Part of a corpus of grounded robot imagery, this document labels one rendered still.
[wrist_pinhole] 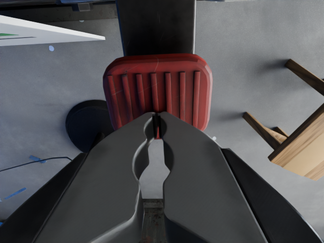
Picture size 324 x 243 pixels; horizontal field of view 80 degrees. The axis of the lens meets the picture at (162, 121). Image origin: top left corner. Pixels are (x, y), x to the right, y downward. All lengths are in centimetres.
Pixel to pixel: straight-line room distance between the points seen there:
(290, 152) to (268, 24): 51
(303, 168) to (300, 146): 12
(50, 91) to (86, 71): 22
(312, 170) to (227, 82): 49
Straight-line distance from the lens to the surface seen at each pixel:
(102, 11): 88
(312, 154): 90
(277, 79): 107
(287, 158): 87
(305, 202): 180
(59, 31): 57
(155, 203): 147
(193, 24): 17
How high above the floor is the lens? 87
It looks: 58 degrees down
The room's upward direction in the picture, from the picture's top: 179 degrees counter-clockwise
